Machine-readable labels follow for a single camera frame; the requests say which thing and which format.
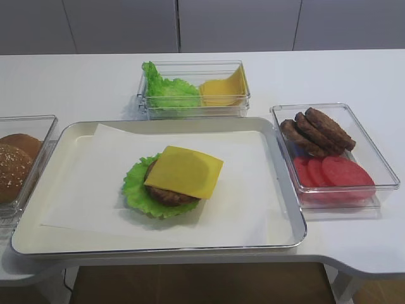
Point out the sesame bun top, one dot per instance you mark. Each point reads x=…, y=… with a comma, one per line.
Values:
x=15, y=167

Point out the yellow cheese slice on tray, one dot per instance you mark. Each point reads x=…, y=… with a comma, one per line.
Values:
x=185, y=171

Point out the clear lettuce and cheese box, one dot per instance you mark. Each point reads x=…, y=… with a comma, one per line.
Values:
x=195, y=73

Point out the yellow cheese slices stack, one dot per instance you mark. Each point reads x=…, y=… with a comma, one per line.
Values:
x=224, y=92

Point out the green lettuce in box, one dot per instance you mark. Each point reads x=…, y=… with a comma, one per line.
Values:
x=166, y=93

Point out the green lettuce leaf on tray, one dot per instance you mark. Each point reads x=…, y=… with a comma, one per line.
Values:
x=137, y=196

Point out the brown burger patty on tray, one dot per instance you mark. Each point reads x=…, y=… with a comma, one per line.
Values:
x=169, y=198

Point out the brown patty front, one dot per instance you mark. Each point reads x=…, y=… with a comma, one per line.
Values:
x=288, y=128

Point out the red tomato slice left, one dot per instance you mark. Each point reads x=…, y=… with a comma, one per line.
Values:
x=301, y=166

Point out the red tomato slice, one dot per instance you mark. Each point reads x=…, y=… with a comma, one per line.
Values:
x=316, y=174
x=301, y=166
x=341, y=172

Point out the red tomato slice middle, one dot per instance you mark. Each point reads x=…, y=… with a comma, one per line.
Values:
x=316, y=174

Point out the white serving tray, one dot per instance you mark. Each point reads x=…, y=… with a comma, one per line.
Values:
x=33, y=238

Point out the brown patty middle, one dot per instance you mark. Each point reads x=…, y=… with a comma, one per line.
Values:
x=315, y=136

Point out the white paper sheet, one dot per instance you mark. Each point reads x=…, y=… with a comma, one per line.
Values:
x=246, y=208

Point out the brown patty rear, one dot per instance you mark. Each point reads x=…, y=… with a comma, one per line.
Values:
x=329, y=128

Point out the clear patty and tomato box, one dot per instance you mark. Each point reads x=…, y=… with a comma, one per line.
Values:
x=365, y=154

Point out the red tomato slice right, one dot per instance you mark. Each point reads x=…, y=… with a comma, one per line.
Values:
x=341, y=172

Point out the clear bun box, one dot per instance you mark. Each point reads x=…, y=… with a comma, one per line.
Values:
x=41, y=127

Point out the plain brown bun rear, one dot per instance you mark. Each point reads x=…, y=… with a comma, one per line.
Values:
x=25, y=142

